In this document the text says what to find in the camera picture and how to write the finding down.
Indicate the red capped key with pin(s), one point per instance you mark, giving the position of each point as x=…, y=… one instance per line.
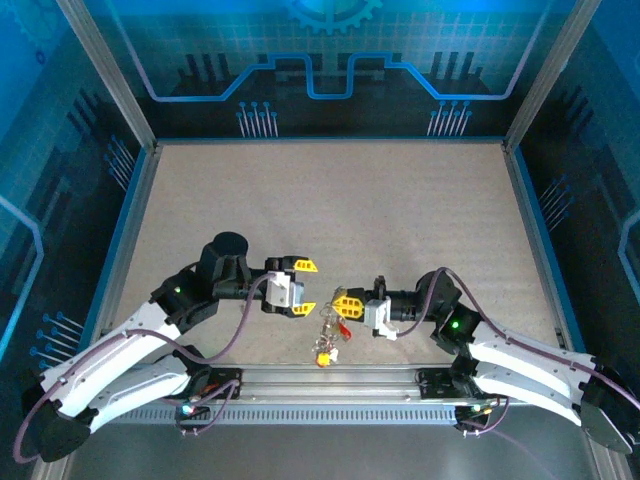
x=344, y=329

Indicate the metal key organizer disc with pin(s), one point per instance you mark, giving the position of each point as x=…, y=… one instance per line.
x=327, y=325

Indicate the yellow capped key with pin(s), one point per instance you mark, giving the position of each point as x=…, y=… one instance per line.
x=323, y=359

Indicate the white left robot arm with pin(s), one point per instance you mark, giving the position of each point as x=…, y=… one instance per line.
x=100, y=370

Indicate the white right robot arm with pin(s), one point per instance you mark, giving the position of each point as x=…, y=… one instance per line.
x=520, y=355

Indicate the blue table border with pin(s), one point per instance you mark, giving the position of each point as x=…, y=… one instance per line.
x=553, y=260

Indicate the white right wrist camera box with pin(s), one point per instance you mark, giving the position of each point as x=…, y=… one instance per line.
x=375, y=312

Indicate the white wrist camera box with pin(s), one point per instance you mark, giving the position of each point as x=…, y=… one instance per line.
x=375, y=312
x=277, y=292

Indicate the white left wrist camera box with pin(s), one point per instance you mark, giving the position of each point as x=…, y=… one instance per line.
x=277, y=292

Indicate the aluminium rail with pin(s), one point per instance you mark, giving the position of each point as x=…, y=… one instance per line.
x=330, y=382

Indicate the aluminium frame bar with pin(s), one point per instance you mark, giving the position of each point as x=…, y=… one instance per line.
x=129, y=240
x=534, y=240

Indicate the aluminium frame post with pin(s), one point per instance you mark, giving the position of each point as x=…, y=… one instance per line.
x=550, y=75
x=107, y=75

